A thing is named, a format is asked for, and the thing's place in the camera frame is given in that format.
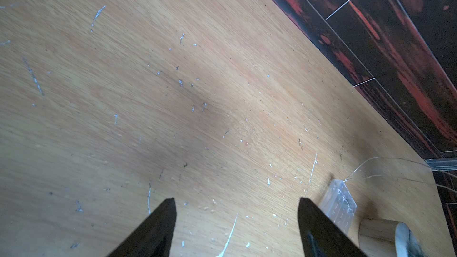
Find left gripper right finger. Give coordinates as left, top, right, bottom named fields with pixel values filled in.
left=298, top=198, right=365, bottom=257

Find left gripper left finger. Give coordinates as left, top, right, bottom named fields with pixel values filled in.
left=108, top=198, right=177, bottom=257

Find string lights with ball ornaments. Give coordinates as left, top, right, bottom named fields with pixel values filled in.
left=343, top=157, right=457, bottom=193

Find small green christmas tree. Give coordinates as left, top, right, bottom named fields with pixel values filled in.
left=359, top=218, right=427, bottom=257

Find clear plastic battery box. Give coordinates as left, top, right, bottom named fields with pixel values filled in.
left=318, top=180, right=357, bottom=234

